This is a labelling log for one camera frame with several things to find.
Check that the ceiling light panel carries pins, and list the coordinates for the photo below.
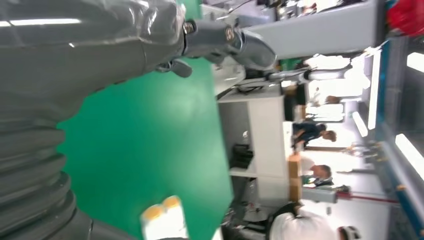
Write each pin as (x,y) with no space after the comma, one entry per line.
(374,89)
(360,124)
(410,155)
(415,62)

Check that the black bag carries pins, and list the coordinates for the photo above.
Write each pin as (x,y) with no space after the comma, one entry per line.
(242,155)

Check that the brown cardboard box stack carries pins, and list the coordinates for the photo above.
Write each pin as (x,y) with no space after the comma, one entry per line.
(294,179)

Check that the person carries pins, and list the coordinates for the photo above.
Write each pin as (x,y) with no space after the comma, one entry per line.
(318,170)
(301,227)
(309,132)

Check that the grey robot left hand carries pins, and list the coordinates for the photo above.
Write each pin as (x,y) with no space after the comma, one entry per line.
(66,56)

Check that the white shelf cabinet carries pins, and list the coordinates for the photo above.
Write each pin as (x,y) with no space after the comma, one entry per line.
(268,139)

